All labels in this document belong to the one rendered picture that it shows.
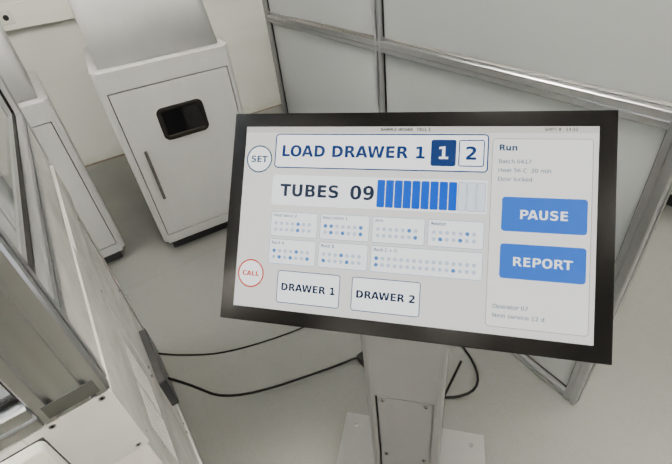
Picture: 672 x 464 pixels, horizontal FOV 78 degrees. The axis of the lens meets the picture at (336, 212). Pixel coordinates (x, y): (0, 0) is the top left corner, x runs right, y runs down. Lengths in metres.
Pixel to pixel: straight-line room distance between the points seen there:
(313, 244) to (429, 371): 0.36
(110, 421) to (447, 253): 0.52
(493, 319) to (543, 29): 0.81
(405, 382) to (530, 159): 0.49
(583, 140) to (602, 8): 0.56
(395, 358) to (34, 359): 0.55
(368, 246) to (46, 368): 0.42
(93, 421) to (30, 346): 0.16
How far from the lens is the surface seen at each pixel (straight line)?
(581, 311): 0.59
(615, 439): 1.73
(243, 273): 0.63
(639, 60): 1.11
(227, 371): 1.82
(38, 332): 0.60
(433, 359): 0.80
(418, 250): 0.56
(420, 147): 0.58
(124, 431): 0.74
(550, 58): 1.20
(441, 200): 0.57
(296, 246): 0.60
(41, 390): 0.65
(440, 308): 0.57
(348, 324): 0.59
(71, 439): 0.72
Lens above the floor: 1.43
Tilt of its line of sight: 35 degrees down
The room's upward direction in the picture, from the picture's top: 7 degrees counter-clockwise
